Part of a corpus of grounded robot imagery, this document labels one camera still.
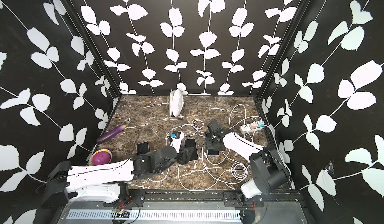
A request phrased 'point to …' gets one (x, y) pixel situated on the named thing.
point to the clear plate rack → (178, 118)
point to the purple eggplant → (111, 133)
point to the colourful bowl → (91, 157)
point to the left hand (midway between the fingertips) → (189, 144)
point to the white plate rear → (171, 109)
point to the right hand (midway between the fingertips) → (209, 143)
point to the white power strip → (246, 128)
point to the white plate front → (177, 102)
